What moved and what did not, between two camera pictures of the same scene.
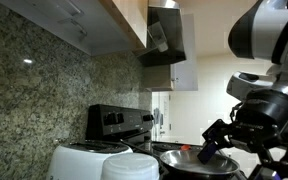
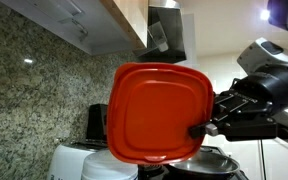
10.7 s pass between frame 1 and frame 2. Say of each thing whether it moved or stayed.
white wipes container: moved
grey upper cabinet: stayed
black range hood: stayed
